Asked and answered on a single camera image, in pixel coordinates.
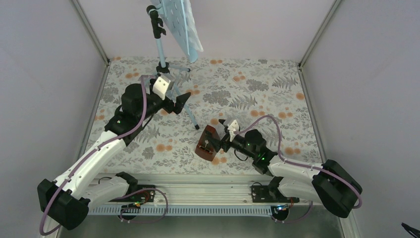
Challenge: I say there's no brown wooden metronome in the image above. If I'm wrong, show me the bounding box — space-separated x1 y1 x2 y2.
195 125 220 162

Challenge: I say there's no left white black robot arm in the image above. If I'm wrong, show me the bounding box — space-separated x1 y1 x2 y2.
37 83 190 236

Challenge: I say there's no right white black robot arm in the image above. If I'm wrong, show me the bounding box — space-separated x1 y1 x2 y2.
195 119 363 218

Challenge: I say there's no floral patterned table mat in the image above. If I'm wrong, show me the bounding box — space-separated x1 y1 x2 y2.
102 58 321 175

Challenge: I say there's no light blue music stand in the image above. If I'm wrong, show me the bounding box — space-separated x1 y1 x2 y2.
146 0 205 130

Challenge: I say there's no black object bottom right corner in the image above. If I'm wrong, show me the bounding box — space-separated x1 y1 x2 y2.
401 223 420 238

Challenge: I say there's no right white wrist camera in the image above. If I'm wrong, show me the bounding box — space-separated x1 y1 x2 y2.
227 119 240 134

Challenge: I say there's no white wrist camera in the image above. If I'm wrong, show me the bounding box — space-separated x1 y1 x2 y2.
152 75 171 100
227 119 240 134

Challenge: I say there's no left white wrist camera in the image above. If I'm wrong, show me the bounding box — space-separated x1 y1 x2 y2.
152 75 171 100

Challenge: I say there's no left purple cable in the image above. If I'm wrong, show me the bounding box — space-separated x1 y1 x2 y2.
39 74 158 237

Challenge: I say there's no purple cable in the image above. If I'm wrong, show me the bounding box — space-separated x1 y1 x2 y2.
234 115 363 224
39 74 158 237

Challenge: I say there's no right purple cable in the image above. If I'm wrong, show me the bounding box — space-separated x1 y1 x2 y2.
234 115 363 224

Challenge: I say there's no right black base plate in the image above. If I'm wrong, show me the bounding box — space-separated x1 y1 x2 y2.
250 184 300 203

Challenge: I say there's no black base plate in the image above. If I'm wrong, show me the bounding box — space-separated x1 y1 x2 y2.
250 184 300 203
110 184 156 205

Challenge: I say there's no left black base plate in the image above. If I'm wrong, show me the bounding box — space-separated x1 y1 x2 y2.
110 184 156 205

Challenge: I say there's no light blue cable duct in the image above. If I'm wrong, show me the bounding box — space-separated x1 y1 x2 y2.
88 206 289 217

